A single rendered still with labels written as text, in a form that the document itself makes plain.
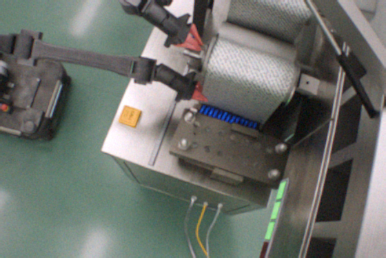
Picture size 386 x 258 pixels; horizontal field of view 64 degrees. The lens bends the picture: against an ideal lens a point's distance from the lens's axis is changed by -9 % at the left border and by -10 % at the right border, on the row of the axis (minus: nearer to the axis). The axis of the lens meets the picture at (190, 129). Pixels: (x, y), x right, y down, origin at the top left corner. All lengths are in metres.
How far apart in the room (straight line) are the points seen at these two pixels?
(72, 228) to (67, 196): 0.21
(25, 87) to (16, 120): 0.22
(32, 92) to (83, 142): 0.46
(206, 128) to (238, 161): 0.16
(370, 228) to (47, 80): 2.00
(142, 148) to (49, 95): 1.05
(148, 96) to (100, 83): 1.09
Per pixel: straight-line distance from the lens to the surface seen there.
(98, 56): 1.05
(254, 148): 1.17
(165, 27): 0.93
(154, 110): 1.31
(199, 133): 1.15
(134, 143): 1.28
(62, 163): 2.29
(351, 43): 0.49
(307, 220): 0.75
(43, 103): 2.18
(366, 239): 0.56
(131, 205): 2.15
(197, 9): 1.31
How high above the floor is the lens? 2.13
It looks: 73 degrees down
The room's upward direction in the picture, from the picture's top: 10 degrees clockwise
